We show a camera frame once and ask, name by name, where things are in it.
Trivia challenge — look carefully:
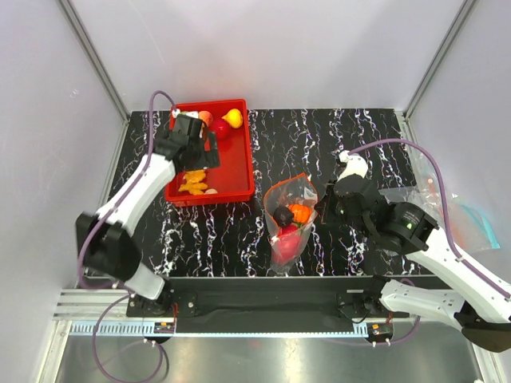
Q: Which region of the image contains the left aluminium frame post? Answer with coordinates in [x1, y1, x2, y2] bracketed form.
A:
[56, 0, 130, 124]

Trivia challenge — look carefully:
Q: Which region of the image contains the right aluminium frame post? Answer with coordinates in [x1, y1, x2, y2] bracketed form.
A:
[402, 0, 478, 120]

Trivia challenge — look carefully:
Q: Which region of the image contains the white slotted cable duct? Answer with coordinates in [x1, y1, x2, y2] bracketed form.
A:
[70, 320, 369, 339]

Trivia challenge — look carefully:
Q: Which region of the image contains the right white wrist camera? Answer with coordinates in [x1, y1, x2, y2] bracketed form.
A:
[337, 150, 368, 181]

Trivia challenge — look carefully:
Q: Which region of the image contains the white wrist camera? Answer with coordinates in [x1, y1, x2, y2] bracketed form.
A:
[337, 150, 368, 181]
[171, 109, 199, 119]

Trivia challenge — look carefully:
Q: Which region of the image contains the spare zip bags pile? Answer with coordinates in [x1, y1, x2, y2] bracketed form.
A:
[381, 150, 501, 254]

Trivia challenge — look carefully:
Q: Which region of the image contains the peach toy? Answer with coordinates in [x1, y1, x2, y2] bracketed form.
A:
[198, 110, 214, 127]

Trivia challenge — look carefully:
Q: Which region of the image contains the orange pumpkin toy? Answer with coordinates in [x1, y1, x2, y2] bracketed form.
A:
[288, 203, 312, 225]

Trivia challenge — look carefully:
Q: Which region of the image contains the small pink white toy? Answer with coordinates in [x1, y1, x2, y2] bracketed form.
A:
[204, 188, 218, 195]

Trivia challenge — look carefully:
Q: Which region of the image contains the red apple toy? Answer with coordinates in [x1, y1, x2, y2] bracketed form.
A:
[210, 118, 232, 140]

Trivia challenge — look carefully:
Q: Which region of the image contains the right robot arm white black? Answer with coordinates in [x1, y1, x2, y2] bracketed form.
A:
[316, 175, 510, 353]

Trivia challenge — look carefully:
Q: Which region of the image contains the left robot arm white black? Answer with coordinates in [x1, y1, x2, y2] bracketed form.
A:
[75, 112, 220, 316]

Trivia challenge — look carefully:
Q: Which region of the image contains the aluminium frame post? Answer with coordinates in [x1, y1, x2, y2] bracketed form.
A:
[56, 0, 130, 124]
[402, 0, 478, 120]

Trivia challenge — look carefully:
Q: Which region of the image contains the clear bag orange zipper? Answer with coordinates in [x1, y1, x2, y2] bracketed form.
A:
[263, 173, 319, 274]

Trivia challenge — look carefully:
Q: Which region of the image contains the dark mangosteen toy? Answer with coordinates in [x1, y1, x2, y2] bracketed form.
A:
[273, 206, 295, 228]

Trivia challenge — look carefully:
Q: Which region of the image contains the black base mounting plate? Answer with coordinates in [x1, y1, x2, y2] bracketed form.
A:
[125, 274, 410, 334]

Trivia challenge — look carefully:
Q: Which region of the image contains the pink dragon fruit toy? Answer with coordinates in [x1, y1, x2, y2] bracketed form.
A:
[271, 223, 303, 265]

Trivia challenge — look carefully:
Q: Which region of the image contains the red plastic tray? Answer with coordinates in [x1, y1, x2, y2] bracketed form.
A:
[164, 99, 255, 207]

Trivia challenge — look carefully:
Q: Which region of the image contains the orange ginger root toy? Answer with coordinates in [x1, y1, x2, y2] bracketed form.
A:
[178, 169, 208, 195]

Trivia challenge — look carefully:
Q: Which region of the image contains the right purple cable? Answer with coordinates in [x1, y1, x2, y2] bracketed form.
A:
[347, 137, 511, 346]

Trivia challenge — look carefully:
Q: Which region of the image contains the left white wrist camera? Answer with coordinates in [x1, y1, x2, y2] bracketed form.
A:
[171, 109, 199, 119]

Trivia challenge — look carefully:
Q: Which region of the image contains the yellow pear toy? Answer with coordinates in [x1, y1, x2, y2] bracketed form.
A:
[222, 109, 244, 129]

